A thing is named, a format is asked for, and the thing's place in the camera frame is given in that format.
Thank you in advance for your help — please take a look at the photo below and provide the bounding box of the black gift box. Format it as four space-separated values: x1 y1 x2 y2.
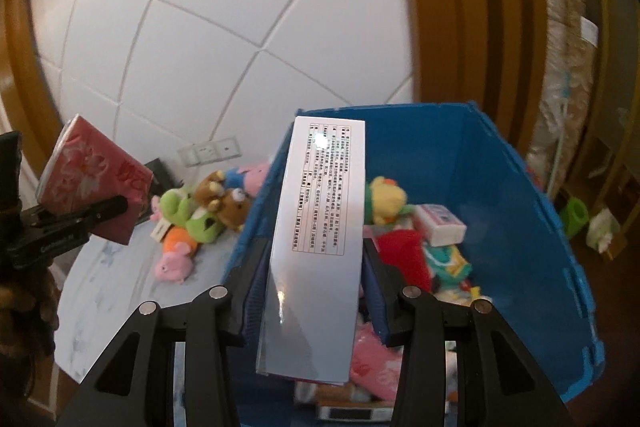
145 158 183 192

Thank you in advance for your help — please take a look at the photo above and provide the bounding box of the green plastic cup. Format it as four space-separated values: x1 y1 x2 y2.
560 199 588 238

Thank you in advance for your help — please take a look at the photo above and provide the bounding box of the white box with dark window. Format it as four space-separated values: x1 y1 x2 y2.
316 402 393 424

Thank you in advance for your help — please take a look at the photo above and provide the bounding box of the pig plush in red dress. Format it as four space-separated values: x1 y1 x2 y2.
376 229 433 293

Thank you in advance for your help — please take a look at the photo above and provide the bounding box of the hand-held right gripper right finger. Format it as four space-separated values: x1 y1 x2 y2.
362 237 571 427

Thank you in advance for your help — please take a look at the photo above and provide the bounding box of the pig plush in blue dress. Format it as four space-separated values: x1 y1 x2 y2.
222 159 271 195

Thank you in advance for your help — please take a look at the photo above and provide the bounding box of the green snack packet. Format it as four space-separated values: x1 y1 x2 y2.
425 244 473 290

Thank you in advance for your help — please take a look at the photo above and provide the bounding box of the pig plush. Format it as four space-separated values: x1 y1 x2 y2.
376 229 433 293
154 227 201 284
222 159 271 195

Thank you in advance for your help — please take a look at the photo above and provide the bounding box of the white wall socket panel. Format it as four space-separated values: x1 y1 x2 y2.
178 136 242 168

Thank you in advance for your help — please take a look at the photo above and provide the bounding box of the pink packet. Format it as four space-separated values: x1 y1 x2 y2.
350 322 403 400

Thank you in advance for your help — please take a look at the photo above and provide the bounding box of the green frog plush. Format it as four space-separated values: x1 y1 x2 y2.
160 187 226 243

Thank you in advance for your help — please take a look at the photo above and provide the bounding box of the rolled bubble wrap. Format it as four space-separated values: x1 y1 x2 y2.
525 0 601 198

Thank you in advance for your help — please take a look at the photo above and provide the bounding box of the brown bear plush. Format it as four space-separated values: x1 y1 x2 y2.
194 172 253 233

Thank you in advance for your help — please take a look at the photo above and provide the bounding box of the small white and pink box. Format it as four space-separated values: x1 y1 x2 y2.
414 203 467 247

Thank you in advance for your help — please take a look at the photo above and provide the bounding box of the blue plastic container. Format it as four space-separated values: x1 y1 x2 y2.
220 102 606 427

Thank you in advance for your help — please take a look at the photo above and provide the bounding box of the yellow and green plush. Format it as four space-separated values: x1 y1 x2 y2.
364 177 416 225

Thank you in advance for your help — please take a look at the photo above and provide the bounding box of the red tissue pack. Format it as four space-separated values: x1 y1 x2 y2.
36 114 153 246

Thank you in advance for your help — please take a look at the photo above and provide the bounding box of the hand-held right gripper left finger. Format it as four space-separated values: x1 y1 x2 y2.
65 237 273 427

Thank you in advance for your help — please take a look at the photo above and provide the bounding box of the crumpled white tissue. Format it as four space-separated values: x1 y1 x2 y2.
586 208 623 253

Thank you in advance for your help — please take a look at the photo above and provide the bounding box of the white printed cardboard box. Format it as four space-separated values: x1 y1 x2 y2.
255 116 367 385

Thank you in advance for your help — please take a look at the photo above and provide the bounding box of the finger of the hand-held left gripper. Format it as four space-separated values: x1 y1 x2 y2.
22 195 129 233

